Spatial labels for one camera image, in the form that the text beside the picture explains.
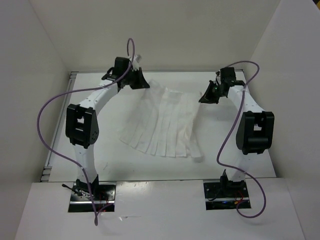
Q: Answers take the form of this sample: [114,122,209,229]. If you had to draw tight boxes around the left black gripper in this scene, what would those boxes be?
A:
[122,66,149,89]

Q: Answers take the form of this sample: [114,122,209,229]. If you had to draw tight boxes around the white pleated skirt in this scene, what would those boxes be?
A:
[119,80,203,160]

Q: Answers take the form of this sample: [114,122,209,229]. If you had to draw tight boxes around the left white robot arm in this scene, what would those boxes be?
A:
[65,55,150,200]

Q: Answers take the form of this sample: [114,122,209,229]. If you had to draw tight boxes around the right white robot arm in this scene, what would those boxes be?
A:
[198,66,275,197]

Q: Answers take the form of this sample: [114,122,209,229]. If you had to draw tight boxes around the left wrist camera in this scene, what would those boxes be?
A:
[130,54,142,71]

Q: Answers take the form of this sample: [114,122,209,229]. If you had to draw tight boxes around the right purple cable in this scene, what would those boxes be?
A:
[216,61,267,220]

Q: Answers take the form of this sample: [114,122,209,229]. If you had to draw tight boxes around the purple cable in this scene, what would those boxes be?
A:
[216,61,267,220]
[36,37,137,227]

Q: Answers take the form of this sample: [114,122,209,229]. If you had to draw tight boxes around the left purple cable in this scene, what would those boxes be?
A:
[36,37,137,227]

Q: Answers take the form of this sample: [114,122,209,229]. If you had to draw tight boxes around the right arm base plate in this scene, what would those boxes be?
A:
[203,180,251,211]

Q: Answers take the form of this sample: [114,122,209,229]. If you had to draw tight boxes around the aluminium table edge rail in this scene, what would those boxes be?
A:
[39,71,78,183]

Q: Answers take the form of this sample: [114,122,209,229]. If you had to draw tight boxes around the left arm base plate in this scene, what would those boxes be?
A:
[68,182,116,213]

